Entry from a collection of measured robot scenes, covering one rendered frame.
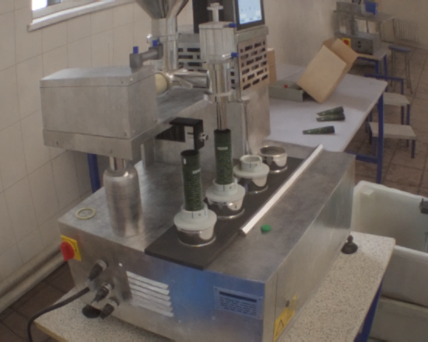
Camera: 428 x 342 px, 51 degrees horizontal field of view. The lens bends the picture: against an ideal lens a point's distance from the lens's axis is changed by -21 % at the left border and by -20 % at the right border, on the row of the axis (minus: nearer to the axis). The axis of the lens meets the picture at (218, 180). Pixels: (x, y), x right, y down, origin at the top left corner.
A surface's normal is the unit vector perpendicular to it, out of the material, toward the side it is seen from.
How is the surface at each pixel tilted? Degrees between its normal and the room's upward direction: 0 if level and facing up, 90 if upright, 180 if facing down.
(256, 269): 0
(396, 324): 96
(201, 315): 90
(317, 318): 0
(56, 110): 90
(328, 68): 90
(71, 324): 0
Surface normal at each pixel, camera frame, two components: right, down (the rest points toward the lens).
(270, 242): -0.05, -0.91
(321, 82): -0.48, 0.39
